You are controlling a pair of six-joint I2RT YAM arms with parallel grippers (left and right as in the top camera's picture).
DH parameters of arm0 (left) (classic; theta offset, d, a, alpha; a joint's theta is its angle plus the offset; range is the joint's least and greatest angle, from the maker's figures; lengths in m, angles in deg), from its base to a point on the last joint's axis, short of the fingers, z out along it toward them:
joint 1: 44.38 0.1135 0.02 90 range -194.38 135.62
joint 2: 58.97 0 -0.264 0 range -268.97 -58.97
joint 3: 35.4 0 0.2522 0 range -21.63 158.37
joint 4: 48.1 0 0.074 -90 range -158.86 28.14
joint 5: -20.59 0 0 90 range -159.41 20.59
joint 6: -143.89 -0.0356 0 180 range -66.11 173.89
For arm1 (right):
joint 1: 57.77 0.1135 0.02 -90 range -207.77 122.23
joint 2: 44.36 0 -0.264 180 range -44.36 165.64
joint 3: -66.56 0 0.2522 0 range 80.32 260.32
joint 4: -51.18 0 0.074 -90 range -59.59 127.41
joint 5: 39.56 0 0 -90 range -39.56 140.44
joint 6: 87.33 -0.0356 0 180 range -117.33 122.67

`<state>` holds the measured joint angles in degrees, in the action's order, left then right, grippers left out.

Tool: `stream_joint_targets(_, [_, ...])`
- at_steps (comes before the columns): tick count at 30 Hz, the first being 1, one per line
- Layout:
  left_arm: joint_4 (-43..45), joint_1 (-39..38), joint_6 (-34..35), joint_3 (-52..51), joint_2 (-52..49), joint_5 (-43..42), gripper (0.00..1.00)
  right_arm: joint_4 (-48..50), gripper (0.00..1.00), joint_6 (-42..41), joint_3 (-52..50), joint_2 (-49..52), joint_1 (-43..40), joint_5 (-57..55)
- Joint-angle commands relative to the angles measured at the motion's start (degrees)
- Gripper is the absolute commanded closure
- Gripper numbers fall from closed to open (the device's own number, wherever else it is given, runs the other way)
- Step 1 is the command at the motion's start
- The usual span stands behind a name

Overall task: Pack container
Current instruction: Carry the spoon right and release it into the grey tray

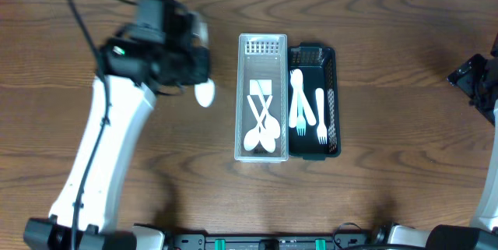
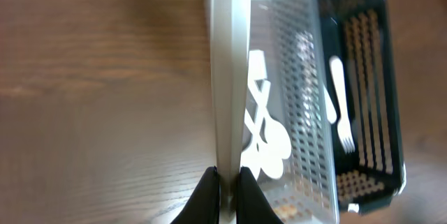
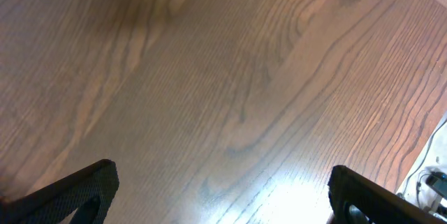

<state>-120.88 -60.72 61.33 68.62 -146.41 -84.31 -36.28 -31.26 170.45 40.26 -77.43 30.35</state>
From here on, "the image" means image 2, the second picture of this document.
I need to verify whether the clear plastic basket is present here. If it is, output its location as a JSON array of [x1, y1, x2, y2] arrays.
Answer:
[[205, 0, 342, 224]]

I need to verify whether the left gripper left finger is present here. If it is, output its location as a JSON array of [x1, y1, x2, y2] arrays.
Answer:
[[171, 167, 220, 224]]

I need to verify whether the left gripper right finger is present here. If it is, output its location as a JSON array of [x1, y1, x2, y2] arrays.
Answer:
[[236, 167, 283, 224]]

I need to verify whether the white spoon handle up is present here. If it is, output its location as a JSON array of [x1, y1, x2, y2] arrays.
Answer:
[[209, 0, 251, 223]]

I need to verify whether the white fork short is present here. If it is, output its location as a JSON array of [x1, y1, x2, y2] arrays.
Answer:
[[329, 56, 356, 154]]

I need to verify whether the white spoon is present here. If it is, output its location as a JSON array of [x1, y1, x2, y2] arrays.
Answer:
[[240, 110, 284, 179], [248, 80, 291, 161]]

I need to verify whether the black plastic basket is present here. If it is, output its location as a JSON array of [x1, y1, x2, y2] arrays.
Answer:
[[318, 0, 406, 215]]

